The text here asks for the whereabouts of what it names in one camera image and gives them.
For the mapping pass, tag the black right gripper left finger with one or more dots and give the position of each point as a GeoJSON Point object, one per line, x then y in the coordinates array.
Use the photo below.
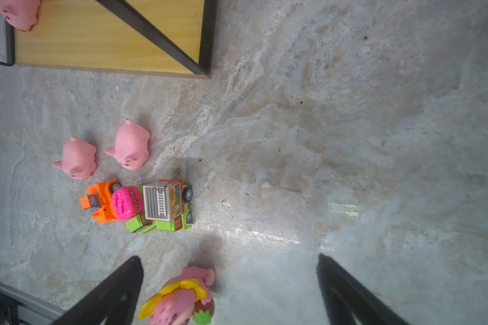
{"type": "Point", "coordinates": [113, 301]}

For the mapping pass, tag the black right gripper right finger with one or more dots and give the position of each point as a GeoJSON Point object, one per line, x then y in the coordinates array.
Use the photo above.
{"type": "Point", "coordinates": [347, 301]}

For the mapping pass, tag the pink yellow doll toy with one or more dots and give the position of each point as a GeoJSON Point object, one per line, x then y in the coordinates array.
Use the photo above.
{"type": "Point", "coordinates": [182, 299]}

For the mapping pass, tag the pink pig toy on shelf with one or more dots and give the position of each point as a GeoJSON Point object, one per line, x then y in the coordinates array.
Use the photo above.
{"type": "Point", "coordinates": [21, 14]}

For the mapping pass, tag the orange toy car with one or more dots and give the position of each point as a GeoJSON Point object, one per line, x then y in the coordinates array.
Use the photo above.
{"type": "Point", "coordinates": [98, 201]}

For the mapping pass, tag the green pink toy truck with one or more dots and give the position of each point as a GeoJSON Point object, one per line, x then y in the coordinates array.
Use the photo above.
{"type": "Point", "coordinates": [129, 207]}

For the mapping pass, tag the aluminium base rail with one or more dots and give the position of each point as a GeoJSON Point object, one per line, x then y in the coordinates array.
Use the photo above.
{"type": "Point", "coordinates": [18, 307]}

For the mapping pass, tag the wooden shelf with black frame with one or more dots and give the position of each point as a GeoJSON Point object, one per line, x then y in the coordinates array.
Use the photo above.
{"type": "Point", "coordinates": [162, 37]}

